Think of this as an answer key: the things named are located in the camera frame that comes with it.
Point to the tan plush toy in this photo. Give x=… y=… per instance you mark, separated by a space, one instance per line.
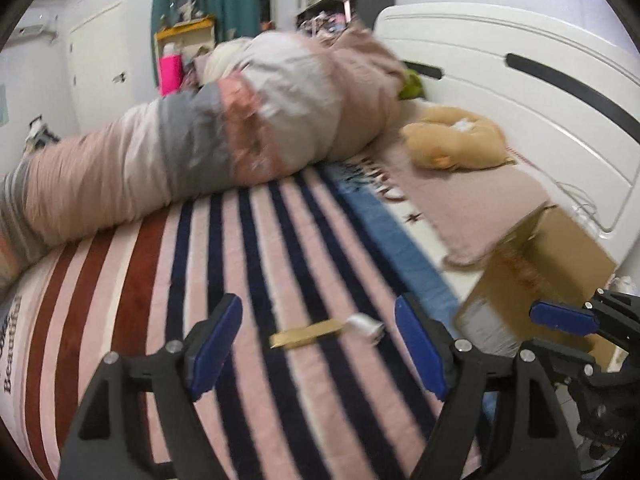
x=475 y=145

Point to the glass display case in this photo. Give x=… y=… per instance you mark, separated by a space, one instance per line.
x=186 y=5

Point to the tall pink cylinder container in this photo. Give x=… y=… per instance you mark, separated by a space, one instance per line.
x=170 y=75

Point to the light blue wall poster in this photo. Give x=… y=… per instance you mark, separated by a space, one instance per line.
x=4 y=105

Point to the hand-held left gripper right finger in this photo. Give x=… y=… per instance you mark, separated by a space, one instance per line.
x=420 y=345

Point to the brown cardboard box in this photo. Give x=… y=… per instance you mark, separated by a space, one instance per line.
x=550 y=260

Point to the pink textured bed pad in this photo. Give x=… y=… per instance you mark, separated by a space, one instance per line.
x=465 y=205

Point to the green plush toy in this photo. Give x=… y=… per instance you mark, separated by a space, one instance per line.
x=412 y=87

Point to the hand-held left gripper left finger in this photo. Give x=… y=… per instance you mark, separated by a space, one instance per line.
x=215 y=345

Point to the white air conditioner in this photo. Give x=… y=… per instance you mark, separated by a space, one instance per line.
x=37 y=27

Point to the white door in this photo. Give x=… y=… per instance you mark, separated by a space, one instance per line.
x=100 y=60

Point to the white bed headboard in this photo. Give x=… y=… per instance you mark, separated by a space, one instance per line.
x=500 y=35

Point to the rolled pink grey quilt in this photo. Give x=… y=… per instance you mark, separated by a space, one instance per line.
x=150 y=160

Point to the yellow cabinet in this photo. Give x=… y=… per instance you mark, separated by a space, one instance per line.
x=185 y=27

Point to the small white device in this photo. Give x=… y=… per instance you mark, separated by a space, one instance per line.
x=362 y=325

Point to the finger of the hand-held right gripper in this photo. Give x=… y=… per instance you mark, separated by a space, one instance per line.
x=570 y=360
x=560 y=317

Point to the striped printed blanket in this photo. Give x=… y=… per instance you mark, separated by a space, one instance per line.
x=280 y=260

